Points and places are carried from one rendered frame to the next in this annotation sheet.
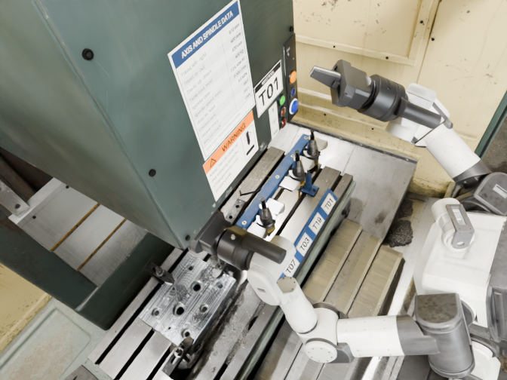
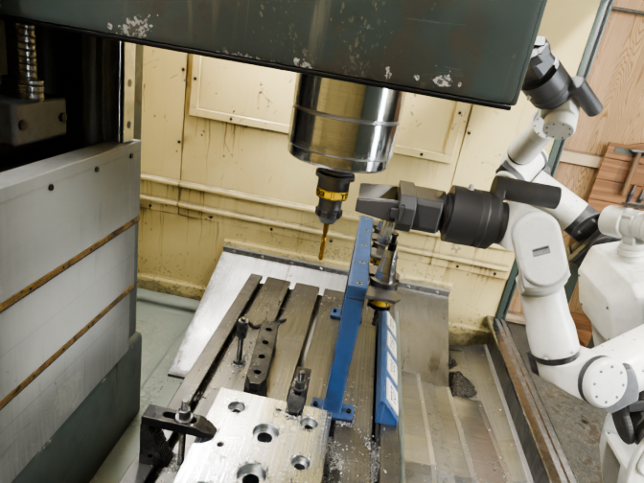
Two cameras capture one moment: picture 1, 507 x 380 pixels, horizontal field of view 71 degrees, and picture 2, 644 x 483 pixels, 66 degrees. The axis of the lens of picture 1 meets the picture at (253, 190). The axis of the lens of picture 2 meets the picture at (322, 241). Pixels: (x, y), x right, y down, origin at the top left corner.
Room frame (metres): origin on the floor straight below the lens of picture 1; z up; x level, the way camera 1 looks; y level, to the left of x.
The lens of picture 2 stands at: (-0.02, 0.69, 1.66)
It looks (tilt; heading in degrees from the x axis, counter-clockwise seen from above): 21 degrees down; 322
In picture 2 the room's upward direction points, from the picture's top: 10 degrees clockwise
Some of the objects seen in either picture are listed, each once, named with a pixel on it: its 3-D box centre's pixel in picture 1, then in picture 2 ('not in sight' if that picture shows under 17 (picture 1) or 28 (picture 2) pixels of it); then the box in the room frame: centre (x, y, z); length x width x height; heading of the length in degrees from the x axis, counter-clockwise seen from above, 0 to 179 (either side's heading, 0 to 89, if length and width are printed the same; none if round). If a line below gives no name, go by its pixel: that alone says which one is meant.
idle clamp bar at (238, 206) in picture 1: (228, 226); (262, 359); (0.83, 0.14, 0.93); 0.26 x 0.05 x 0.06; 143
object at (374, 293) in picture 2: (257, 232); (383, 295); (0.60, 0.02, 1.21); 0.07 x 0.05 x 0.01; 48
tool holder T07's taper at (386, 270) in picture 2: (265, 211); (388, 264); (0.64, -0.02, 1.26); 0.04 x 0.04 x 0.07
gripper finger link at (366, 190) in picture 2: not in sight; (378, 192); (0.55, 0.13, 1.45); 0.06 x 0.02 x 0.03; 48
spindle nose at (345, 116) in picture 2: not in sight; (344, 120); (0.57, 0.22, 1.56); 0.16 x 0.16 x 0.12
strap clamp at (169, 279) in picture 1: (161, 275); (178, 432); (0.64, 0.41, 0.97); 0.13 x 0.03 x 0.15; 48
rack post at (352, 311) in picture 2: not in sight; (342, 356); (0.64, 0.06, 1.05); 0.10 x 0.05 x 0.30; 48
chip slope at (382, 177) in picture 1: (299, 194); (318, 344); (1.05, -0.22, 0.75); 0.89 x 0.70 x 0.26; 48
